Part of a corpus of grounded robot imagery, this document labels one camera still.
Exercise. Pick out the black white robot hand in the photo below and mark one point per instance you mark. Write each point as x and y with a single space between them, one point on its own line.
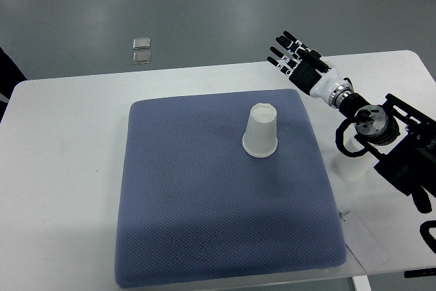
310 72

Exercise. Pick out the white paper cup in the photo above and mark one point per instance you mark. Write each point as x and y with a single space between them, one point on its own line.
260 137
351 168

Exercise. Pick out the white paper cup on cushion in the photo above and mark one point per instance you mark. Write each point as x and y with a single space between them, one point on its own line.
260 137

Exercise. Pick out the white paper tag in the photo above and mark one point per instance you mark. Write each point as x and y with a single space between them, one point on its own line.
362 244

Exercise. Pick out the lower metal floor plate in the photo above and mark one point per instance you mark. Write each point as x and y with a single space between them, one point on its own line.
141 57

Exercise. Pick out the metal floor plate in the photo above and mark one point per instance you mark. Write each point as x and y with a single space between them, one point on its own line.
141 43
141 57

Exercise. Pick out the blue mesh cushion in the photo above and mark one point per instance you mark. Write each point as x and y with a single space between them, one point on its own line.
195 205

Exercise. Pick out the upper metal floor plate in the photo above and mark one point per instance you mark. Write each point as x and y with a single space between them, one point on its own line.
141 43

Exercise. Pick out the white table leg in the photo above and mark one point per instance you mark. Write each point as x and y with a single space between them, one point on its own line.
361 283

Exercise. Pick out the table control panel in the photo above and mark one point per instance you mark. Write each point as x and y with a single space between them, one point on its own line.
419 273

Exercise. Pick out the black chair edge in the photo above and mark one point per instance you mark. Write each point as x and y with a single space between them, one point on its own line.
11 75

